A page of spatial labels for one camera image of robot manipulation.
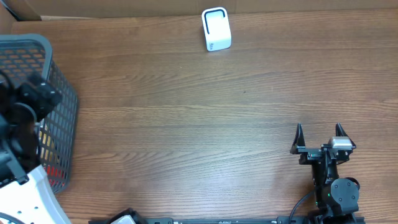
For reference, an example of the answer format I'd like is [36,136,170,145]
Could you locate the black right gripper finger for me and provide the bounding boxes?
[335,123,356,149]
[290,123,305,154]

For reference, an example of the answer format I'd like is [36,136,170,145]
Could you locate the orange spaghetti pack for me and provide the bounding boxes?
[40,124,65,190]

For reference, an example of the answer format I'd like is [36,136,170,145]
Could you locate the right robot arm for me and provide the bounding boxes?
[290,123,360,223]

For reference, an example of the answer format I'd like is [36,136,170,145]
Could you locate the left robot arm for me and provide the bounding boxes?
[1,72,70,223]

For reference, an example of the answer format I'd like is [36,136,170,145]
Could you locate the white barcode scanner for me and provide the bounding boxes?
[201,7,232,52]

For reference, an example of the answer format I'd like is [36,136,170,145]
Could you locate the grey plastic mesh basket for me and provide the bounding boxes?
[1,34,79,193]

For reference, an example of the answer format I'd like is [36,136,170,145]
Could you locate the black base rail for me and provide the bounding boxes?
[88,207,366,224]

